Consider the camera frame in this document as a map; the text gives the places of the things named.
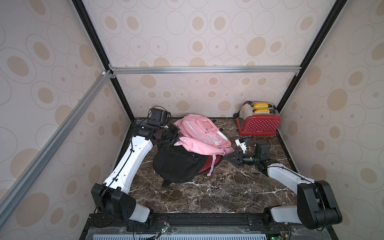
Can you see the aluminium rail left wall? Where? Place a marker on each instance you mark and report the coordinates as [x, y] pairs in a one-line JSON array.
[[28, 177]]

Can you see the red backpack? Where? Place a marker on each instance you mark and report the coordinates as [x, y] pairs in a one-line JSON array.
[[207, 167]]

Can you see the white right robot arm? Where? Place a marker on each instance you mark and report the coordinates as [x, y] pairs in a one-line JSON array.
[[316, 203]]

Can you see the pink backpack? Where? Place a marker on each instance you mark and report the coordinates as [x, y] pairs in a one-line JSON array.
[[201, 136]]

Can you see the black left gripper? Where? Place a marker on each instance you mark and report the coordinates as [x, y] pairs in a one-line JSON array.
[[176, 132]]

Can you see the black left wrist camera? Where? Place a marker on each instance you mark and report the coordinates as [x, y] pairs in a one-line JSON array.
[[158, 116]]

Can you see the yellow toast slice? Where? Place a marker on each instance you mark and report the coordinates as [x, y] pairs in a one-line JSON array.
[[261, 111], [261, 106]]

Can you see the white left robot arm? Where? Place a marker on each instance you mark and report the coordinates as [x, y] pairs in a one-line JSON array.
[[112, 196]]

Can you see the black backpack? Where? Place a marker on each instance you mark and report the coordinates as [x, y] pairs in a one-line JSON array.
[[176, 165]]

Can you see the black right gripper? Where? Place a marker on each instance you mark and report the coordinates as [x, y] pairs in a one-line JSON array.
[[236, 157]]

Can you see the yellow toast slice rear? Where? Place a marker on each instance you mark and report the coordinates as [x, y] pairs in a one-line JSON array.
[[261, 106]]

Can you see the red polka dot toaster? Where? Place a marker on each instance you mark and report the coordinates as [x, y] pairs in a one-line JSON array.
[[250, 124]]

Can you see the horizontal aluminium rail back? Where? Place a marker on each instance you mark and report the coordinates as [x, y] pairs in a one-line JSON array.
[[201, 70]]

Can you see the yellow toast slice front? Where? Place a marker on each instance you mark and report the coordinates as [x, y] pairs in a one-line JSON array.
[[261, 111]]

